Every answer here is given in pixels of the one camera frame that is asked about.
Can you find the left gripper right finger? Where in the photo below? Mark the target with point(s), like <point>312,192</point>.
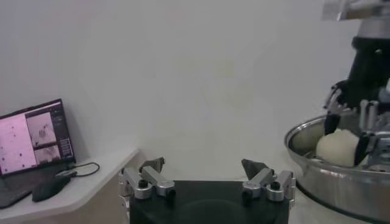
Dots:
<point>260,179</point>

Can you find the white steamed baozi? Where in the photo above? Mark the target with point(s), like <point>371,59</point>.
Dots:
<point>338,149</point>

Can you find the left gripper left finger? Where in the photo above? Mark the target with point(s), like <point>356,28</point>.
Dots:
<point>158,182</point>

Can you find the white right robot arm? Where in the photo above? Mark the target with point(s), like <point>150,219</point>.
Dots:
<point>371,27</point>

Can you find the black open laptop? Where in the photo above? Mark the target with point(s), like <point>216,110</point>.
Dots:
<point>18,143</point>

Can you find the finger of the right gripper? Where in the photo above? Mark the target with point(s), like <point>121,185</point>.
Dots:
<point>362,149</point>
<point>332,124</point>

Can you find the black computer mouse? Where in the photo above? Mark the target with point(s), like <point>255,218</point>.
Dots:
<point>48,188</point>

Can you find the stainless steel steamer basket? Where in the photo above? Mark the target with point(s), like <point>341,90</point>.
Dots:
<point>329,188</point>

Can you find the white side table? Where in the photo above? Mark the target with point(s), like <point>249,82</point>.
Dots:
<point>91,188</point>

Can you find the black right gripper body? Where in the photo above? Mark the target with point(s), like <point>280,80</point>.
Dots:
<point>368,70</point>

